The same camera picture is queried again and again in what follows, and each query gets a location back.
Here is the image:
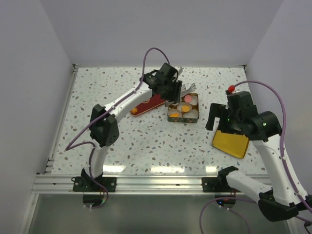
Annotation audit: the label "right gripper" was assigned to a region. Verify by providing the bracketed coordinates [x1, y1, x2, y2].
[206, 102, 243, 135]

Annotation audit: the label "metal serving tongs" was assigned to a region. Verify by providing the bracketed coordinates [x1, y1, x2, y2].
[164, 83, 196, 107]

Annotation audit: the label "pink round cookie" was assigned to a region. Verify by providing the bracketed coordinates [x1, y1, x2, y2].
[184, 95, 192, 103]

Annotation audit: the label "round tan biscuit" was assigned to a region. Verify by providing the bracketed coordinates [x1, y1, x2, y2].
[181, 105, 191, 112]

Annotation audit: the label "gold cookie tin box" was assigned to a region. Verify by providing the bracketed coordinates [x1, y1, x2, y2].
[167, 93, 199, 123]

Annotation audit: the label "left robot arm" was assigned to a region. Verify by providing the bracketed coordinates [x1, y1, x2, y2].
[84, 63, 183, 192]

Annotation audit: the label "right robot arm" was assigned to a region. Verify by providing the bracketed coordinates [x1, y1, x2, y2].
[206, 91, 312, 222]

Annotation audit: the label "white paper cup bottom-right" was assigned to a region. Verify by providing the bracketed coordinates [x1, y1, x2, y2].
[183, 109, 198, 119]

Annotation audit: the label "white paper cup top-right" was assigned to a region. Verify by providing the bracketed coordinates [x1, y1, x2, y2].
[184, 95, 198, 106]

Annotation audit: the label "white paper cup bottom-left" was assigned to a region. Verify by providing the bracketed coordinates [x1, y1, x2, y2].
[168, 109, 183, 118]

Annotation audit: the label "red serving tray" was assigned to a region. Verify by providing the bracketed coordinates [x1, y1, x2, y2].
[130, 95, 166, 117]

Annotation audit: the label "gold tin lid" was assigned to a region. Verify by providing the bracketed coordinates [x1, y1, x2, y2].
[212, 130, 249, 159]

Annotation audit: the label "orange flower cookie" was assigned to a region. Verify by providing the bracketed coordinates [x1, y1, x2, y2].
[131, 108, 138, 115]

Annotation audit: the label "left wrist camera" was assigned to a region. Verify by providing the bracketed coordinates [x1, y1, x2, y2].
[175, 66, 183, 76]

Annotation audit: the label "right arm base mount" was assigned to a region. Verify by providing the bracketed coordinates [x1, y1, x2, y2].
[201, 166, 238, 193]

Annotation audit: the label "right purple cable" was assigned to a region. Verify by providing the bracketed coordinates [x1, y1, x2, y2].
[198, 81, 312, 234]

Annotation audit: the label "purple cable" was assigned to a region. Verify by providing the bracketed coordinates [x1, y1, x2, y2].
[66, 47, 171, 208]
[198, 81, 312, 234]

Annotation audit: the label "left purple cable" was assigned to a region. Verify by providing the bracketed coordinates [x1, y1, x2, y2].
[66, 47, 171, 208]

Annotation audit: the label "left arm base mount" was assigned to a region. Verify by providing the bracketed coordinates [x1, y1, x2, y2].
[71, 176, 117, 192]

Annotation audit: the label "aluminium front rail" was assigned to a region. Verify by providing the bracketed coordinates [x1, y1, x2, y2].
[31, 174, 288, 195]

